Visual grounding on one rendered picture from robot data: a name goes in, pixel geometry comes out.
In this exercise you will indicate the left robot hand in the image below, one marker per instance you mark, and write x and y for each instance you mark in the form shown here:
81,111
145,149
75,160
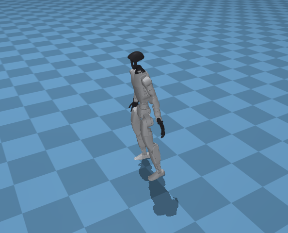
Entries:
161,126

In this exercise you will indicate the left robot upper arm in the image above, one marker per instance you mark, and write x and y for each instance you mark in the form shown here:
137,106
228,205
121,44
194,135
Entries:
147,83

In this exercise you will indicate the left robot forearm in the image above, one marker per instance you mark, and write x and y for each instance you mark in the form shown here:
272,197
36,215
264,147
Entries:
156,108

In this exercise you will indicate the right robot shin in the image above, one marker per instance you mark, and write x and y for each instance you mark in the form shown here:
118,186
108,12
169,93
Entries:
141,145

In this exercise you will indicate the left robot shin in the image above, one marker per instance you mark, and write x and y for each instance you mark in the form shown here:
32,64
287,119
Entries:
155,158

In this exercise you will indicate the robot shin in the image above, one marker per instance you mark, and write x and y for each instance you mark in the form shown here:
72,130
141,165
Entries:
155,158
141,145

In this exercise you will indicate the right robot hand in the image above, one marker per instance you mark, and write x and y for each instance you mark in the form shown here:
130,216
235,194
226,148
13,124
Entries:
133,104

